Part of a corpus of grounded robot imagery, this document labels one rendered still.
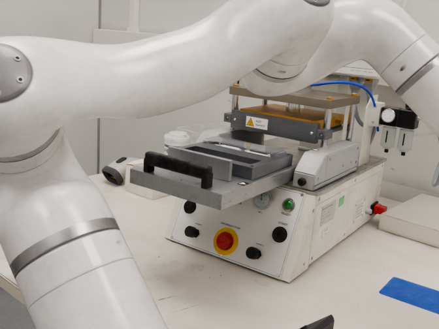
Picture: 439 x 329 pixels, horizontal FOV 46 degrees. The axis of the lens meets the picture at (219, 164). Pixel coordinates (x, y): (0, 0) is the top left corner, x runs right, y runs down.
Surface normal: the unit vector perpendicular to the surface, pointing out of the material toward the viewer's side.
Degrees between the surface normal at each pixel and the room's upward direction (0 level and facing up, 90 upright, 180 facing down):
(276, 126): 90
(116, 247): 49
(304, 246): 90
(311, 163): 40
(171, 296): 0
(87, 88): 65
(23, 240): 73
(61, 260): 58
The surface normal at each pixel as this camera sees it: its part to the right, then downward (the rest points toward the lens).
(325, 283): 0.07, -0.97
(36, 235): -0.15, -0.22
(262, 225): -0.49, -0.25
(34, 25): 0.75, 0.22
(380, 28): -0.04, 0.20
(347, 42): -0.37, 0.29
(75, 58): 0.58, -0.54
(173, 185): -0.57, 0.17
